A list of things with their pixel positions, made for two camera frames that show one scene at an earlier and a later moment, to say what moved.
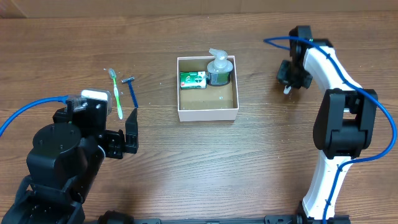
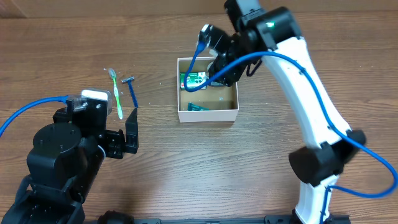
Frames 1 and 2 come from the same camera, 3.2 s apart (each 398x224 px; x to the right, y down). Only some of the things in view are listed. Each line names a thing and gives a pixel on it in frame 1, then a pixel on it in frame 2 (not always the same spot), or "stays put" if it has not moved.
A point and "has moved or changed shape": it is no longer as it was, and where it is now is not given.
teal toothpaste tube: [286, 89] has moved or changed shape
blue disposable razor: [128, 80] stays put
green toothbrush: [120, 109] stays put
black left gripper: [117, 147] stays put
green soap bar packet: [193, 79] stays put
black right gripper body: [293, 73] → [236, 50]
